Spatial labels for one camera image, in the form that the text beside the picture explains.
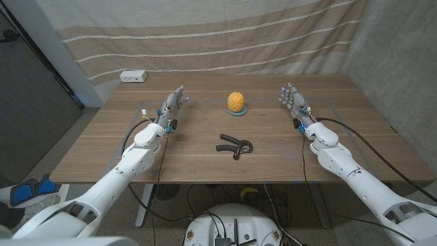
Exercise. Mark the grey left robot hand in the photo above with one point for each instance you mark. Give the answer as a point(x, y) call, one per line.
point(170, 107)

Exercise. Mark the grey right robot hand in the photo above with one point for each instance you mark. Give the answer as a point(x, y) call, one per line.
point(296, 102)

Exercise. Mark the black hand grip exerciser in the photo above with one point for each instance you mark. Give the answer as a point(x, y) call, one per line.
point(223, 147)

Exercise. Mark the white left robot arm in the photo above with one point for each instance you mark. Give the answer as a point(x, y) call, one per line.
point(112, 181)

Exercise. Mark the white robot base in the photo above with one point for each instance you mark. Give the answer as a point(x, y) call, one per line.
point(246, 218)

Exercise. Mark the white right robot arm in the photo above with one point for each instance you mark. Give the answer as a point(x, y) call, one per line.
point(358, 181)

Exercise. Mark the white power strip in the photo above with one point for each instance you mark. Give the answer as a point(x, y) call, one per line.
point(133, 76)

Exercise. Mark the teal round coaster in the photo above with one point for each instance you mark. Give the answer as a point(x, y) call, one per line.
point(241, 113)

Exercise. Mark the orange textured ball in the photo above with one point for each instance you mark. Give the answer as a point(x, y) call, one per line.
point(236, 102)

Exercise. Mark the beige striped curtain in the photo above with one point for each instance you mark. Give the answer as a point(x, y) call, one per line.
point(205, 44)

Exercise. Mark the black floor fan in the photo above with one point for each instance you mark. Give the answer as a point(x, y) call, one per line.
point(166, 191)

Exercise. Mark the yellow banana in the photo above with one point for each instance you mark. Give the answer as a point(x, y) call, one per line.
point(246, 191)

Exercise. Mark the white table leg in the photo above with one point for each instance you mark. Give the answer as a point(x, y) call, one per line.
point(143, 208)

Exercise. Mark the grey table leg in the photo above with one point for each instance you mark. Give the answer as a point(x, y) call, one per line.
point(319, 205)

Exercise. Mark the black antenna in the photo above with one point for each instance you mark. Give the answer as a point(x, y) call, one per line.
point(235, 230)

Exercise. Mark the dark grey door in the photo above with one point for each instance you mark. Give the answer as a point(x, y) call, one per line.
point(30, 112)

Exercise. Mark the white sneaker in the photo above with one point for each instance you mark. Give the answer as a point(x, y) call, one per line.
point(41, 205)

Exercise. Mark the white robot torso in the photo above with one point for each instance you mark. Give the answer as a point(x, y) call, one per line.
point(68, 242)

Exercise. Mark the white door frame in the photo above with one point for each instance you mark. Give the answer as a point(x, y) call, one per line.
point(51, 44)

